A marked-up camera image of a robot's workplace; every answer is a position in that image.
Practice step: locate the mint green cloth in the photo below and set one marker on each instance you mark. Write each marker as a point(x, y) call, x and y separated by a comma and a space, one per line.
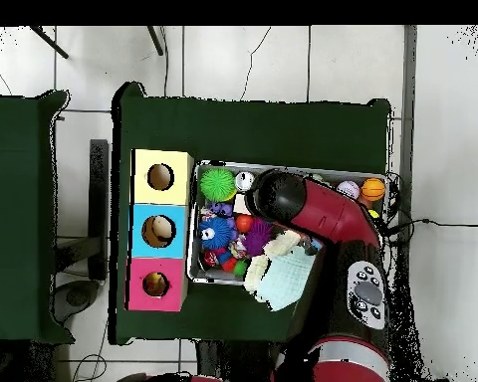
point(285, 280)

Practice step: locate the wooden box three holes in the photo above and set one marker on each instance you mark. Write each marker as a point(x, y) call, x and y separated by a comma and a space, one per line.
point(158, 207)

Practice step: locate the small silver can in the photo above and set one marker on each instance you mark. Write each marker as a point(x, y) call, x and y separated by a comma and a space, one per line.
point(244, 181)

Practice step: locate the purple spiky toy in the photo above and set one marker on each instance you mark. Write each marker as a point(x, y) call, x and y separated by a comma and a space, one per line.
point(257, 237)

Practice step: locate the dark blue spiky ball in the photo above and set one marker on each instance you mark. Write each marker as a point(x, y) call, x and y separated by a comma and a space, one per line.
point(215, 233)

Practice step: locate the plain green spiky ball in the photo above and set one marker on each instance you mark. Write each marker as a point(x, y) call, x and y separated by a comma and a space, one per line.
point(217, 184)

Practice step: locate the white baseball toy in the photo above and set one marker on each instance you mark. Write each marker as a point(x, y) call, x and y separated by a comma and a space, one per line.
point(349, 189)

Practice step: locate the orange basketball toy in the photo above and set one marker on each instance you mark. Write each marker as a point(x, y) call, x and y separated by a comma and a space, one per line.
point(373, 189)

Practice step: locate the black flat panel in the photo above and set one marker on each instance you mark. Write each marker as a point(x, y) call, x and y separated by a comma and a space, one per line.
point(99, 199)

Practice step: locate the black tripod leg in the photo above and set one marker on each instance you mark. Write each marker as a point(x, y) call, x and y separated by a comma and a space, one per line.
point(48, 41)
point(155, 40)

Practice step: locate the dark green side table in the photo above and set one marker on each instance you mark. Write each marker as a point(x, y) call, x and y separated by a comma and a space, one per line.
point(32, 199)

